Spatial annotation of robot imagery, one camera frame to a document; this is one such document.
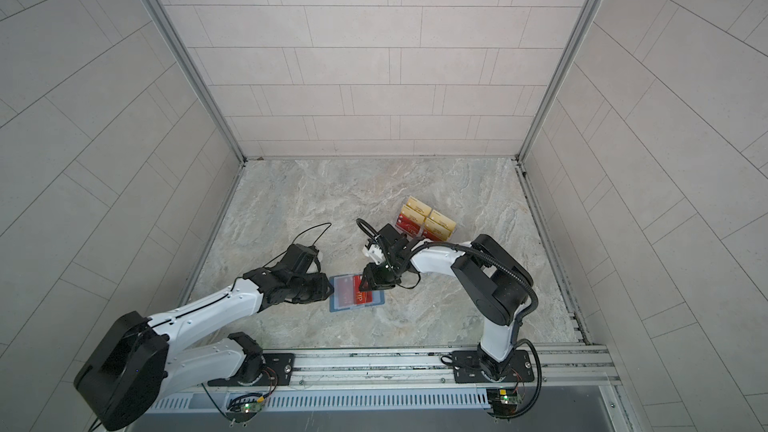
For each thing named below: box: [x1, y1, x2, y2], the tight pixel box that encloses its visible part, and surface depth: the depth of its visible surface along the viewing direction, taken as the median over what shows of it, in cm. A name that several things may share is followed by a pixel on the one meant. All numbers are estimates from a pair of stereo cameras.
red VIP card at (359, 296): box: [353, 275, 373, 304], surface depth 84 cm
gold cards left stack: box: [401, 196, 432, 224], surface depth 93 cm
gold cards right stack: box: [424, 209, 457, 241], surface depth 91 cm
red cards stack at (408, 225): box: [396, 214, 421, 236], surface depth 94 cm
